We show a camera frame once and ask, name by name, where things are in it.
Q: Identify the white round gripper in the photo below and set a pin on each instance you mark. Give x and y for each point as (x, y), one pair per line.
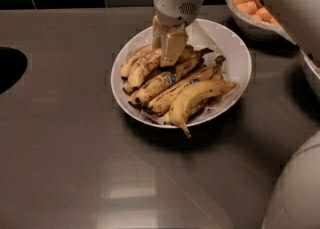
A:
(176, 6)

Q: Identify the spotted brown banana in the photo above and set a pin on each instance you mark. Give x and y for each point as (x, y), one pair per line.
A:
(149, 63)

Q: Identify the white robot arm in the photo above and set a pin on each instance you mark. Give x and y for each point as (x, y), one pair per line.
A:
(295, 202)

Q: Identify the white paper bowl liner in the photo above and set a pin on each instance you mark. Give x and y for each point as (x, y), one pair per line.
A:
(237, 67)

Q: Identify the large white banana bowl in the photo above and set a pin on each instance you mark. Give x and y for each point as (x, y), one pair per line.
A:
(141, 39)

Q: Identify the long banana blue sticker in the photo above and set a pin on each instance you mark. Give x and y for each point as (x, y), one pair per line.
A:
(164, 80)

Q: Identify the leftmost spotted banana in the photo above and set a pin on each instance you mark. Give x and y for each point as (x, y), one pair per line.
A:
(132, 58)

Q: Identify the spotted banana with sticker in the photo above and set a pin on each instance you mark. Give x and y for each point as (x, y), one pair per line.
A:
(162, 102)

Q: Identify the small hidden left banana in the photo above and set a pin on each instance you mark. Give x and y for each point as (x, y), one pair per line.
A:
(127, 88)

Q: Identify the front yellow banana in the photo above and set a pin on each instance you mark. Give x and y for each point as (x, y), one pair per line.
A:
(193, 94)

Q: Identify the bottom hidden banana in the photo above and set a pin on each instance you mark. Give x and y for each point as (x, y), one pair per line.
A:
(195, 110)

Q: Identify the white bowl of oranges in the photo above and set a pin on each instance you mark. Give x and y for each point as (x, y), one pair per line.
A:
(254, 29)

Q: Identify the white bowl at right edge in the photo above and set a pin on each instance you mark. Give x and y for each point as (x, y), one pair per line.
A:
(312, 74)

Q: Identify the paper liner under oranges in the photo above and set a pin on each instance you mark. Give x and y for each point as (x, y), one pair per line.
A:
(273, 21)

